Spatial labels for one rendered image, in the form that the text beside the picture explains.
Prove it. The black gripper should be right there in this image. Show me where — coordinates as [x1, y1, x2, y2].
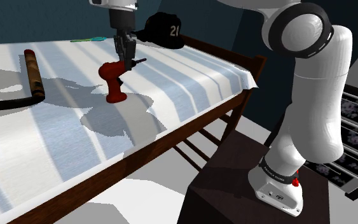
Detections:
[109, 8, 138, 71]

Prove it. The red power drill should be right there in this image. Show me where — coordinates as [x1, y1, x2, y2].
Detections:
[98, 57, 148, 104]

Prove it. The teal green flat tool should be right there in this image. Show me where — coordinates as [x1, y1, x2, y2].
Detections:
[69, 36, 108, 43]

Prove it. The black baseball cap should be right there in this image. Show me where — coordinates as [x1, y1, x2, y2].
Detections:
[132, 11, 186, 50]

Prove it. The wooden bed with striped sheet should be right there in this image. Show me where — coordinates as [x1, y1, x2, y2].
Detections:
[0, 33, 268, 224]

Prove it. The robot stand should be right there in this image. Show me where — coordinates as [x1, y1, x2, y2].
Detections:
[176, 129, 332, 224]

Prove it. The brown handle with black cord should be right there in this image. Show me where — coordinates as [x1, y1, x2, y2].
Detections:
[0, 48, 46, 113]

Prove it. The grey frame with floral panel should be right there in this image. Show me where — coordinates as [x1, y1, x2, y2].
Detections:
[301, 52, 358, 202]

